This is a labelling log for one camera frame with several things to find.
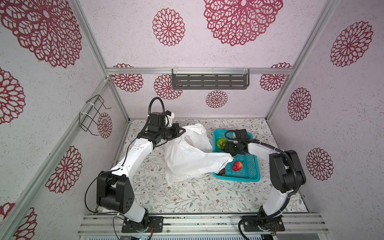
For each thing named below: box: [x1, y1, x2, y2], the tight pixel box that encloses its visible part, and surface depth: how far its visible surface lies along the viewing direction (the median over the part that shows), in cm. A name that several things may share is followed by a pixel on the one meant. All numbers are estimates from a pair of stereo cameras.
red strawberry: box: [232, 161, 243, 172], surface depth 92 cm
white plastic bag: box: [164, 123, 234, 186], surface depth 79 cm
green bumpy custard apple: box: [216, 138, 227, 150], surface depth 101 cm
